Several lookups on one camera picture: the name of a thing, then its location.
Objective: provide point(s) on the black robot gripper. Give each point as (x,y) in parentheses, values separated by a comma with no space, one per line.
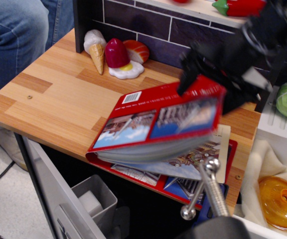
(231,68)

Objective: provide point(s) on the red spiral-bound guide book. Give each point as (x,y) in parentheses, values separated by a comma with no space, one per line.
(157,130)

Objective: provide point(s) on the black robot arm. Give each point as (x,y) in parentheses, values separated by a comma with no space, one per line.
(261,36)

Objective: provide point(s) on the white dish rack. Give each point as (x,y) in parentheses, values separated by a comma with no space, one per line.
(272,122)

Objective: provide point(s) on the toy salmon sushi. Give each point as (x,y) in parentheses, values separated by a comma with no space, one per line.
(137,51)

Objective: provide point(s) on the toy fried egg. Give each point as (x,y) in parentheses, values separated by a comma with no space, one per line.
(129,71)

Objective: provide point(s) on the red toy chili pepper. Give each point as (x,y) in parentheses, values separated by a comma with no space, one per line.
(239,8)

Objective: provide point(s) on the red toy on shelf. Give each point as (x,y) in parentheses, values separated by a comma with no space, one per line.
(181,1)

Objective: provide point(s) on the cream cloth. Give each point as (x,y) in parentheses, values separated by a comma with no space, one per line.
(262,162)

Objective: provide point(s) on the dark red toy fruit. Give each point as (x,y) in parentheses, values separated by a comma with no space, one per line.
(116,54)

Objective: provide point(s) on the toy ice cream cone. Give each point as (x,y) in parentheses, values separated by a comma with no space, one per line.
(94,45)

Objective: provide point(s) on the orange glass lid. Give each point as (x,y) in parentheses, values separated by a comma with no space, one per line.
(273,197)

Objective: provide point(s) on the grey plastic bin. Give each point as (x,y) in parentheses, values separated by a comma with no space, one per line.
(98,201)

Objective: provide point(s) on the grey cabinet door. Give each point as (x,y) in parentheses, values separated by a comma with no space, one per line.
(65,215)

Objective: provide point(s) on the person leg in blue jeans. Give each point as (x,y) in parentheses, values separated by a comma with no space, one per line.
(28,28)

